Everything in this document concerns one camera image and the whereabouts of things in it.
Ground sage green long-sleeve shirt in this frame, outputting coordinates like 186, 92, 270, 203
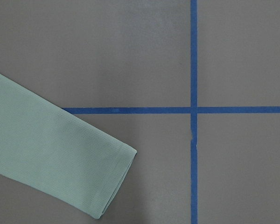
0, 74, 137, 219

